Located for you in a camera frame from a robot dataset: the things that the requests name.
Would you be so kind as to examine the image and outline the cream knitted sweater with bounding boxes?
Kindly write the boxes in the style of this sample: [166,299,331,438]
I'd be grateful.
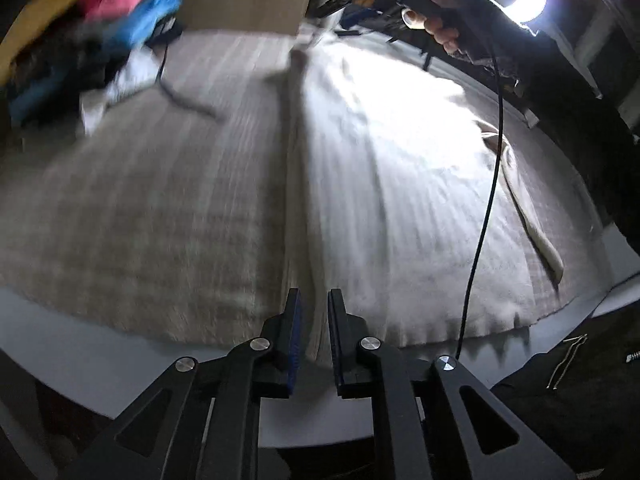
[285,34,564,365]

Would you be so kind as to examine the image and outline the beige plaid table mat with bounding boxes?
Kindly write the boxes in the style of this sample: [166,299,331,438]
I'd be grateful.
[1,32,611,346]

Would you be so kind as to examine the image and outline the blue folded garment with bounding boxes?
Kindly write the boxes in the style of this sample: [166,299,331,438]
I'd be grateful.
[8,0,184,122]

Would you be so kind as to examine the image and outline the right gloved hand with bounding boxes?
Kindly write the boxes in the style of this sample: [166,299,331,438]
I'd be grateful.
[402,0,532,65]

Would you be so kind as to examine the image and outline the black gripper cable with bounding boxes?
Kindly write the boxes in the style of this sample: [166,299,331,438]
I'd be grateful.
[453,34,506,361]

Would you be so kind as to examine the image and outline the small orange wooden board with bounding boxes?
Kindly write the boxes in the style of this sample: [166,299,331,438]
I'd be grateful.
[1,0,77,86]

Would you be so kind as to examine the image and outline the dark folded garments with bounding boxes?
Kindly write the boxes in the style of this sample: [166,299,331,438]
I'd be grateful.
[1,34,131,128]

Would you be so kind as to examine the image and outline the white folded garment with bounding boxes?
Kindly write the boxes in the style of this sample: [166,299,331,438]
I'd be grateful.
[79,47,160,136]

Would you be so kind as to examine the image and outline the black loose cable on mat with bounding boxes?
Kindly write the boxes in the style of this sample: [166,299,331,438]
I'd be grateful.
[155,44,227,122]

